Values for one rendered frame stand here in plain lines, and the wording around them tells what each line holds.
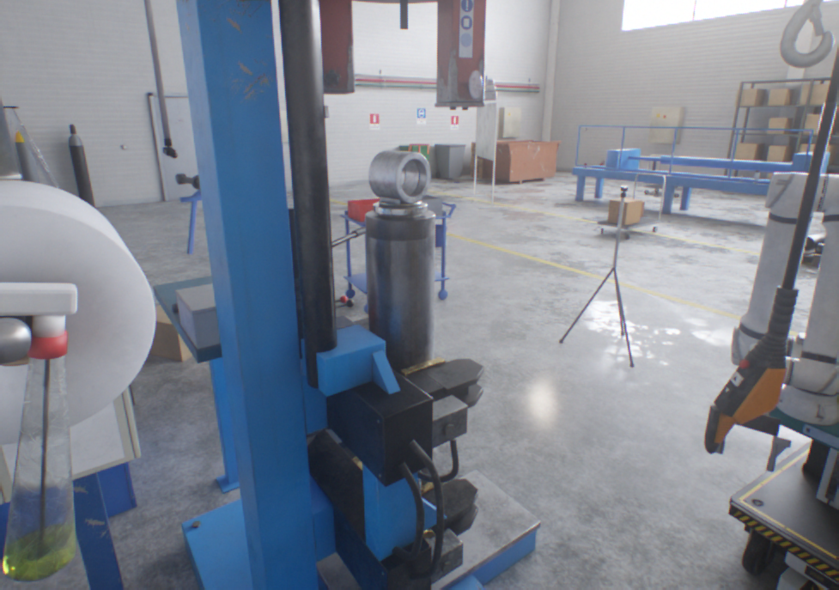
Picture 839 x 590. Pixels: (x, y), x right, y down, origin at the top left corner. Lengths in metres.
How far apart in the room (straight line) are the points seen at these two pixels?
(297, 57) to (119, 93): 10.92
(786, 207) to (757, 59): 13.07
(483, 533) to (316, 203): 1.56
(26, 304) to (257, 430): 0.96
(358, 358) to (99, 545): 0.66
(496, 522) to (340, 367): 1.25
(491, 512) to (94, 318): 1.96
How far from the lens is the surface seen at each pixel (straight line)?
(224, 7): 1.26
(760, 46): 15.04
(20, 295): 0.60
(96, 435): 1.03
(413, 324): 1.54
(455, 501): 1.84
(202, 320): 1.69
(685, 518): 2.83
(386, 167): 1.47
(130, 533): 2.79
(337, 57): 1.42
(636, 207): 8.31
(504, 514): 2.37
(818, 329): 1.95
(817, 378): 1.95
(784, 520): 2.48
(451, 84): 1.52
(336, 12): 1.44
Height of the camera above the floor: 1.75
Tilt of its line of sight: 18 degrees down
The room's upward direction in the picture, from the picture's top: straight up
